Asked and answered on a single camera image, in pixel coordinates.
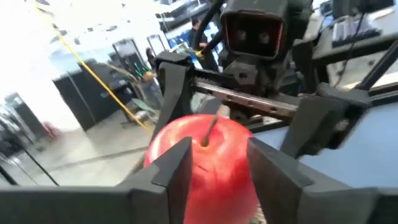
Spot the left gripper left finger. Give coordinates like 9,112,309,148
127,136,193,224

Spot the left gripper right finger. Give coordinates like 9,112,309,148
248,138,314,224

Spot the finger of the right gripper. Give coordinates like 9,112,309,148
279,82,373,158
152,50,195,141

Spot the red apple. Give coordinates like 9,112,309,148
143,113,261,224

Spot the person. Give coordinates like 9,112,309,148
145,47,156,71
186,17,220,72

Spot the green leafy plant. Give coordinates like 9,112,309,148
132,61,156,82

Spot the black side desk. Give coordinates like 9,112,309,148
310,6,398,91

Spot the black keyboard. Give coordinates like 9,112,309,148
331,14,383,49

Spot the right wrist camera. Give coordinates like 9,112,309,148
220,0,289,62

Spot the yellow hanging cable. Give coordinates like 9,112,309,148
30,0,149,130

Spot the black yellow-tipped gripper cable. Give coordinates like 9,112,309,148
191,0,226,60

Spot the black table frame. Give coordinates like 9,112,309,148
354,39,398,105

